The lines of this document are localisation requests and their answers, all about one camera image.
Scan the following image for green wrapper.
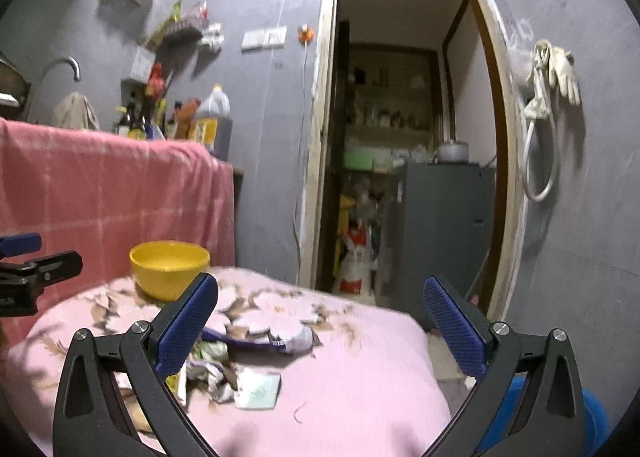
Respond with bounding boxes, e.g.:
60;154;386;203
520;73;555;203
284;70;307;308
186;340;238;404

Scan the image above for blue white plastic bag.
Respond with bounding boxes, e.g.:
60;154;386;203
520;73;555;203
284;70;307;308
201;286;323;355

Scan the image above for blue plastic bucket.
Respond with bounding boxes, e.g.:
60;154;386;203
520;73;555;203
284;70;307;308
478;375;610;456

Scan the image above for red plaid cloth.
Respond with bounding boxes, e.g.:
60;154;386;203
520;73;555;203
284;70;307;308
0;116;237;348

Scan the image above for yellow plastic bowl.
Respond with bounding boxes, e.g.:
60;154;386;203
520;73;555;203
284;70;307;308
129;240;210;302

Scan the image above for grey rag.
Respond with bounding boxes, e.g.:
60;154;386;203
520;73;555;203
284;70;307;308
51;92;100;131

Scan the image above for chrome faucet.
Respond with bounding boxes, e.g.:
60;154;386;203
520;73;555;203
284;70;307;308
24;55;82;122

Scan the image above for dark sauce bottle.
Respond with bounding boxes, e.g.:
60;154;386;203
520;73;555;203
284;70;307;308
115;92;146;140

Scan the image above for grey washing machine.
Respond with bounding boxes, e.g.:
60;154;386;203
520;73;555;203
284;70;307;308
386;163;495;331

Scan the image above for red white sack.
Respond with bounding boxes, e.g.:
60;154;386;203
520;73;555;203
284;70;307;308
333;218;373;298

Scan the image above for large oil jug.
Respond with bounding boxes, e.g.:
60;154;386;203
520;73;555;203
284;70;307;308
188;84;233;161

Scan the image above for metal pot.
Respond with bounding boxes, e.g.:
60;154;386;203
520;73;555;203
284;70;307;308
436;139;470;164

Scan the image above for green box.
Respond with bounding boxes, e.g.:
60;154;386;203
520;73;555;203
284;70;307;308
343;150;374;172

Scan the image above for cream rubber gloves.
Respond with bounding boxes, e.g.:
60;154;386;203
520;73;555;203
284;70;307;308
528;39;582;106

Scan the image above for wire wall shelf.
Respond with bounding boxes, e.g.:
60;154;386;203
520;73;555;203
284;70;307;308
144;15;208;50

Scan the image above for white hose loop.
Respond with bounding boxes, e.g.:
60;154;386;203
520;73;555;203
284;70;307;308
519;86;561;202

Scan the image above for wall socket panel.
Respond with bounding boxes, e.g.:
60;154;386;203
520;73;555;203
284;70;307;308
241;26;288;52

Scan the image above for wooden door frame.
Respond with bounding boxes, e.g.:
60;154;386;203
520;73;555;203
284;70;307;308
294;0;527;319

